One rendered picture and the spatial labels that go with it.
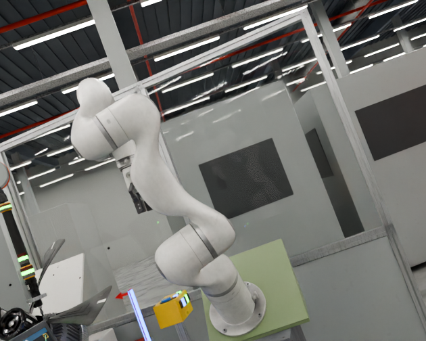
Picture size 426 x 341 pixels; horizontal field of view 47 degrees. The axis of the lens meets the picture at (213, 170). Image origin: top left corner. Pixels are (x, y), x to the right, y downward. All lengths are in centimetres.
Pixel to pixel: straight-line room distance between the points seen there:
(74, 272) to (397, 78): 411
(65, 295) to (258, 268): 91
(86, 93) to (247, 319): 84
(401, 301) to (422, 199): 310
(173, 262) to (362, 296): 126
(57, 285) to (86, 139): 118
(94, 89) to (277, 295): 85
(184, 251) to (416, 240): 427
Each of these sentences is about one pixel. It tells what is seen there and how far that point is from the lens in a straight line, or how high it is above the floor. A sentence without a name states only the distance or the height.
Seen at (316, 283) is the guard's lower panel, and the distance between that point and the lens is 236.
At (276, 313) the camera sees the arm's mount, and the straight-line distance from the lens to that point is 160.
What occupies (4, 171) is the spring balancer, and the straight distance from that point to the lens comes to 266.
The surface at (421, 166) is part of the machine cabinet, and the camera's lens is 545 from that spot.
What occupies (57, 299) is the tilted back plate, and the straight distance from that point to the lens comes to 226.
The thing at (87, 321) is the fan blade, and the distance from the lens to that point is 173.
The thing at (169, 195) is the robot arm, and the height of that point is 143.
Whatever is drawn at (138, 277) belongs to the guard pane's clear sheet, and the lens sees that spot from 253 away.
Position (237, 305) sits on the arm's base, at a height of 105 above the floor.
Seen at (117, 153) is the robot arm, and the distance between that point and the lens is 168.
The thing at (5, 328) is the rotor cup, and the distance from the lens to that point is 196.
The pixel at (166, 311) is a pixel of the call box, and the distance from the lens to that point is 198.
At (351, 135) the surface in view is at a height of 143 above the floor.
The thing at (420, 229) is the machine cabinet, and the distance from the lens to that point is 542.
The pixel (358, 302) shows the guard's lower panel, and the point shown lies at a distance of 239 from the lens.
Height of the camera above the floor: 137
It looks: 3 degrees up
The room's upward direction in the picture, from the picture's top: 21 degrees counter-clockwise
